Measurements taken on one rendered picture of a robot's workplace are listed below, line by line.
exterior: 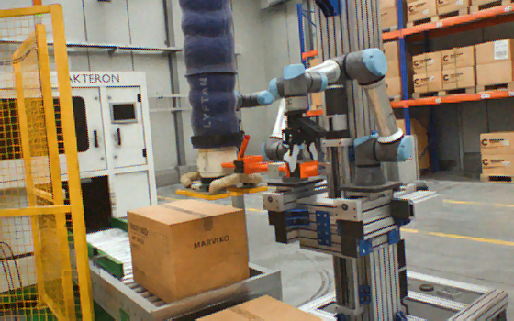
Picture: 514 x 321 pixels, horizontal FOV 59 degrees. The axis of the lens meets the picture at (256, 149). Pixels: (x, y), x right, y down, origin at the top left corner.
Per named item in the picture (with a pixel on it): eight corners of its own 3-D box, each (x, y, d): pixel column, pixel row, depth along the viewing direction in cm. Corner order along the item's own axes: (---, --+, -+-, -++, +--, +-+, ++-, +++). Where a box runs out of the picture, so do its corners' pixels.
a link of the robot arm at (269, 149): (274, 158, 254) (297, 69, 267) (257, 158, 265) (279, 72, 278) (289, 164, 261) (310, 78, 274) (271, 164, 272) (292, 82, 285)
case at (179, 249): (133, 280, 258) (126, 210, 256) (196, 263, 280) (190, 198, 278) (177, 311, 208) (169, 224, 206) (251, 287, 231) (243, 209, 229)
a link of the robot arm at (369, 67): (387, 153, 219) (351, 48, 198) (418, 152, 208) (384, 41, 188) (377, 167, 211) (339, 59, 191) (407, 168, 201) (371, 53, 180)
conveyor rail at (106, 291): (46, 256, 387) (43, 234, 386) (52, 255, 390) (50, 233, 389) (153, 355, 198) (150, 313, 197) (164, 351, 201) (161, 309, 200)
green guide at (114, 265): (48, 237, 388) (47, 227, 388) (61, 235, 394) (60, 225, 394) (106, 282, 257) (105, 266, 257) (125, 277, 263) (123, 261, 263)
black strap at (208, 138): (183, 145, 210) (182, 136, 210) (227, 140, 222) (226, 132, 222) (206, 145, 191) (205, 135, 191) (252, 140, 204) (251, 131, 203)
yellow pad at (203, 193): (175, 193, 214) (174, 183, 214) (195, 191, 219) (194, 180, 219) (209, 201, 186) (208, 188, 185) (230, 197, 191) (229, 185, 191)
